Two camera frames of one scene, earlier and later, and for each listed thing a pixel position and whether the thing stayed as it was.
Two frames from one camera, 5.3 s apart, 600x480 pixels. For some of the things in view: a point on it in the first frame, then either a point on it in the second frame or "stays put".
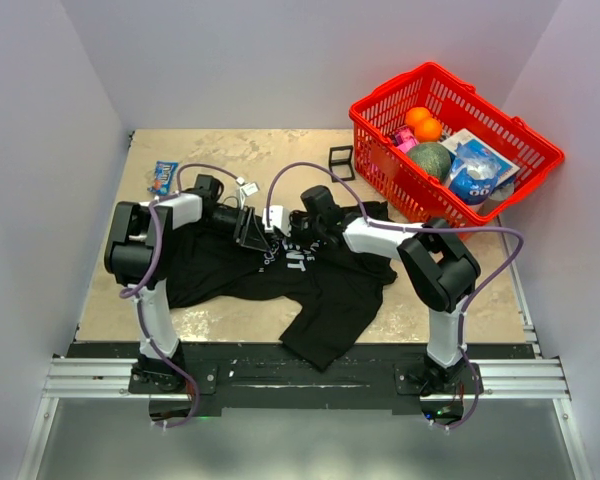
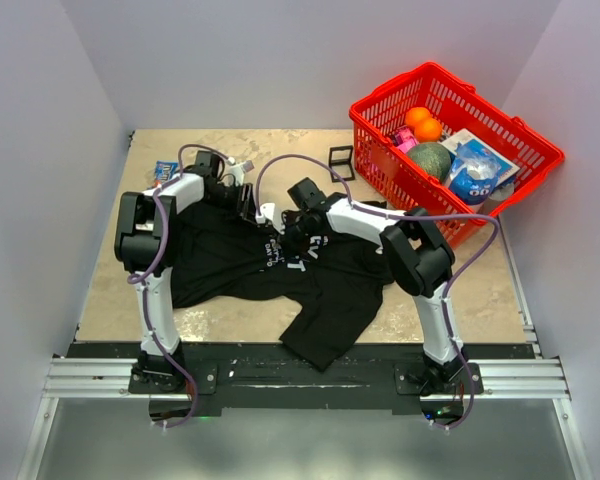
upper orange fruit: [417, 115] stays put
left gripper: [252, 236] -> [245, 209]
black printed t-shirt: [334, 269] stays put
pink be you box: [405, 139] stays put
